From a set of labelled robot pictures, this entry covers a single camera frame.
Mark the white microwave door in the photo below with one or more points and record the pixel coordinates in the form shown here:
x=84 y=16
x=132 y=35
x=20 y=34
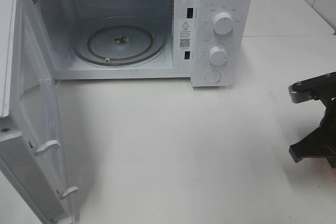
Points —
x=32 y=146

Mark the white microwave oven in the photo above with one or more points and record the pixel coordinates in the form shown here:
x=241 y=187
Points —
x=62 y=17

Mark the lower white microwave knob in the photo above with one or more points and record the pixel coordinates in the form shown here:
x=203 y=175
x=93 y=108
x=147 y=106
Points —
x=218 y=56

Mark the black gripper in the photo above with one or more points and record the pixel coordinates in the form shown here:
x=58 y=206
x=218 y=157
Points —
x=320 y=143

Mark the glass microwave turntable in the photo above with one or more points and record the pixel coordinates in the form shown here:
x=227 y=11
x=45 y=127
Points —
x=120 y=41

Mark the round door release button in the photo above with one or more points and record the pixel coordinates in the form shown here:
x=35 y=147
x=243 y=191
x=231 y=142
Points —
x=213 y=76

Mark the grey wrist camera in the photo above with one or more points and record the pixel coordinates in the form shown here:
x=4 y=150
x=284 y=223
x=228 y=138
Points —
x=317 y=88

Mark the white warning label sticker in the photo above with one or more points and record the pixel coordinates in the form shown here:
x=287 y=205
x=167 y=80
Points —
x=185 y=36

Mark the upper white microwave knob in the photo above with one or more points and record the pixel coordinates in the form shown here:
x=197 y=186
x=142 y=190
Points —
x=223 y=23

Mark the white microwave knob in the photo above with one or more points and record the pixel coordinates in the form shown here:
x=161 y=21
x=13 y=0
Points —
x=223 y=23
x=218 y=56

